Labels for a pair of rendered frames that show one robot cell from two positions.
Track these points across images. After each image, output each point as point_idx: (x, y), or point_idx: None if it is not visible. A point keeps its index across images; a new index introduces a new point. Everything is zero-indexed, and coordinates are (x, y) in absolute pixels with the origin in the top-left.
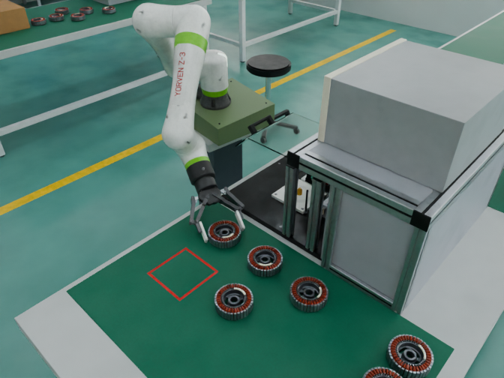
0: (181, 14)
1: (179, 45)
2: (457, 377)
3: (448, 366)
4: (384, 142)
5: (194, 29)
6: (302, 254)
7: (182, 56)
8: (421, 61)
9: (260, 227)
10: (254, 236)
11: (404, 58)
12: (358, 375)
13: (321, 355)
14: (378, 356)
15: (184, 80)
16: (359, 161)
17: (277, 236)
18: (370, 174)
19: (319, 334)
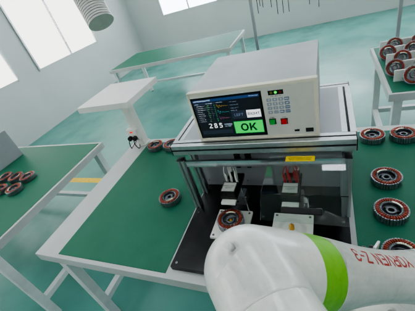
0: (288, 258)
1: (347, 260)
2: (360, 128)
3: (357, 131)
4: (318, 87)
5: (297, 232)
6: (352, 202)
7: (358, 253)
8: (234, 73)
9: (355, 240)
10: (370, 237)
11: (234, 78)
12: (404, 146)
13: (414, 160)
14: (383, 145)
15: (380, 251)
16: (324, 112)
17: (352, 224)
18: (333, 104)
19: (404, 166)
